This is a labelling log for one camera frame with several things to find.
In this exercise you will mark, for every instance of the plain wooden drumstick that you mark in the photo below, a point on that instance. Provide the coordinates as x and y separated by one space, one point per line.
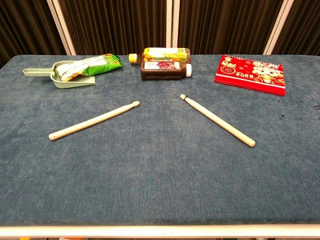
93 121

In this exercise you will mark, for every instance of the white-capped brown drink bottle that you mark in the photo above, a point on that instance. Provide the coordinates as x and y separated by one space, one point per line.
162 71

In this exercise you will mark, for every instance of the dark brown curtain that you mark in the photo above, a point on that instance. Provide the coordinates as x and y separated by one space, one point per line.
117 25

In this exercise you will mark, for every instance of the green and white snack bag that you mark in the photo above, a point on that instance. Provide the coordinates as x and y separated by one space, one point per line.
88 67

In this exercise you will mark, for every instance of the yellow-capped tea bottle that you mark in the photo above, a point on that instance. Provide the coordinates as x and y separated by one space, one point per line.
165 55

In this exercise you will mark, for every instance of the wooden drumstick with dark-ringed tip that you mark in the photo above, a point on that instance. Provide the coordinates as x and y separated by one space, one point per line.
218 121

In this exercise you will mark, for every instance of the red envelope packet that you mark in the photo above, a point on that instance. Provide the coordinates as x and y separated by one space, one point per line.
250 75

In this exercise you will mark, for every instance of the white partition frame post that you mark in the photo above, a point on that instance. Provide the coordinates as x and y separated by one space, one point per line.
172 23
61 26
277 27

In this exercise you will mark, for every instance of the blue fabric table cover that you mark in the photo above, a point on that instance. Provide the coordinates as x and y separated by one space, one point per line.
160 160

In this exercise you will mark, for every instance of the pale green plastic dustpan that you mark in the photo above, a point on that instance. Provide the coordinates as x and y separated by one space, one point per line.
72 81

